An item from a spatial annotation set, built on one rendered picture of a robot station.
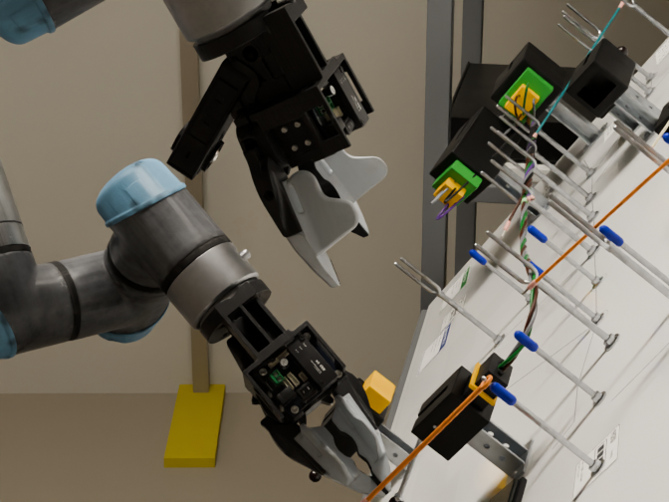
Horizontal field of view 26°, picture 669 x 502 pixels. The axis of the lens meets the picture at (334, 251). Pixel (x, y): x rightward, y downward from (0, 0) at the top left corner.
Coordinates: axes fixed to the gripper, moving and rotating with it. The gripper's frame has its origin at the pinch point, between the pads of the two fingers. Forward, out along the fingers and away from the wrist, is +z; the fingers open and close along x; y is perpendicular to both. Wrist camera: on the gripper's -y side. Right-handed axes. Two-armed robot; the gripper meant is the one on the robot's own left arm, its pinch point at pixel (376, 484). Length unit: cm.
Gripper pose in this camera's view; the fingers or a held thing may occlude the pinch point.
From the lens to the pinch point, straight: 127.2
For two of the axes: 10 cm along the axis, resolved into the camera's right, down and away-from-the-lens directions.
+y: 0.2, -2.9, -9.6
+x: 7.7, -6.1, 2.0
